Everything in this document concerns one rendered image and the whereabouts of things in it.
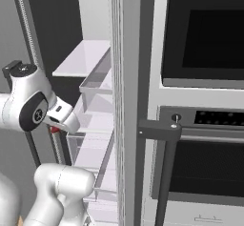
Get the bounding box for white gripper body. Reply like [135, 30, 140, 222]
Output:
[43, 105, 81, 135]

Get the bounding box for clear fridge door bin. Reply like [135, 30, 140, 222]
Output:
[83, 185, 119, 226]
[78, 50, 114, 94]
[66, 130, 116, 174]

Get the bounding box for white fridge shelf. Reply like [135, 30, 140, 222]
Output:
[51, 38, 112, 78]

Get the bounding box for grey fridge door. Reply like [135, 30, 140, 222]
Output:
[107, 0, 157, 226]

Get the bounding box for grey fridge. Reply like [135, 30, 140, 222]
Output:
[9, 0, 112, 226]

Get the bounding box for black built-in oven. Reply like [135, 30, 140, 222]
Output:
[151, 105, 244, 207]

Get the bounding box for black built-in microwave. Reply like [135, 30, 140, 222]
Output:
[160, 0, 244, 91]

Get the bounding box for white drawer front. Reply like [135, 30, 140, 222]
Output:
[142, 198, 244, 226]

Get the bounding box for black fridge door handle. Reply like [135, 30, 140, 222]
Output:
[137, 118, 183, 226]

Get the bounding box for silver oven door handle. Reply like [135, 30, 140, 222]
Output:
[180, 134, 244, 144]

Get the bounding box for silver drawer handle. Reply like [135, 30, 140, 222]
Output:
[193, 215, 224, 223]

